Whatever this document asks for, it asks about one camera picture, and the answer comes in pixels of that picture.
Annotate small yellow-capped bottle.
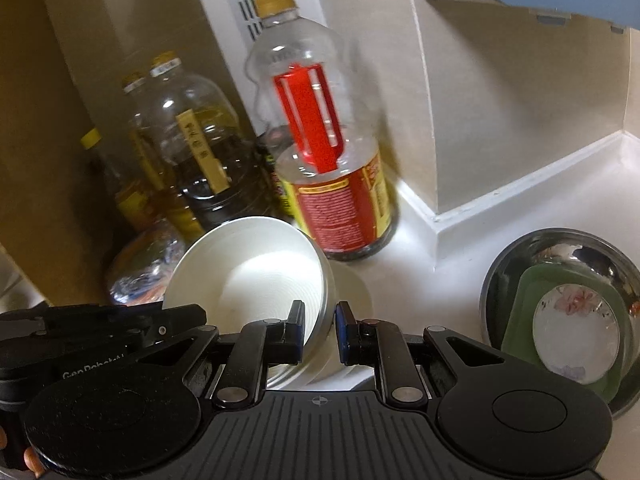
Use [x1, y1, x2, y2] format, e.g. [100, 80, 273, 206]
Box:
[80, 127, 146, 233]

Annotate red-handled clear bottle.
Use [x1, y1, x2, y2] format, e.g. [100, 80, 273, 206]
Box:
[244, 0, 401, 264]

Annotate white wall vent grille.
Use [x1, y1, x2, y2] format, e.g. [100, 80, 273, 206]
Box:
[185, 0, 331, 137]

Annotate cardboard splash guard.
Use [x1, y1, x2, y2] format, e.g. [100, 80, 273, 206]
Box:
[0, 0, 131, 313]

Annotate large dark oil bottle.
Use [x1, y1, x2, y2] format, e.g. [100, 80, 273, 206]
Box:
[137, 52, 281, 235]

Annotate plastic-wrapped colourful bowls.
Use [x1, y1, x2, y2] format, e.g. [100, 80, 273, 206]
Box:
[105, 219, 192, 307]

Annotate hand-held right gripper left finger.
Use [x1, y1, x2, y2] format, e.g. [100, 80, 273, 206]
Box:
[132, 300, 307, 409]

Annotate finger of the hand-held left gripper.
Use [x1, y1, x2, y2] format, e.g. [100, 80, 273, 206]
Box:
[0, 307, 151, 345]
[100, 304, 207, 352]

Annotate medium golden oil bottle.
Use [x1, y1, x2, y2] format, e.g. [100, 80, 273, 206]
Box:
[119, 74, 201, 241]

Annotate green square plate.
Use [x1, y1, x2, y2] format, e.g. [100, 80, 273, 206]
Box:
[500, 265, 633, 404]

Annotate dark sauce jar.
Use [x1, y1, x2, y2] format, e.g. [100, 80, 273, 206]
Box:
[255, 132, 301, 227]

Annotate cream plastic bowl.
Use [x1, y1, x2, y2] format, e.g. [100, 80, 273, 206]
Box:
[164, 216, 337, 390]

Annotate large shallow steel plate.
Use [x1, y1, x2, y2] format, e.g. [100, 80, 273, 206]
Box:
[479, 227, 640, 419]

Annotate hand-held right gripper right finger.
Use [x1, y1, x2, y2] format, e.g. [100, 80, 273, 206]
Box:
[334, 301, 508, 407]

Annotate small floral dish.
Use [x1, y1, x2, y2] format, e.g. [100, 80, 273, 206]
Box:
[532, 282, 621, 386]

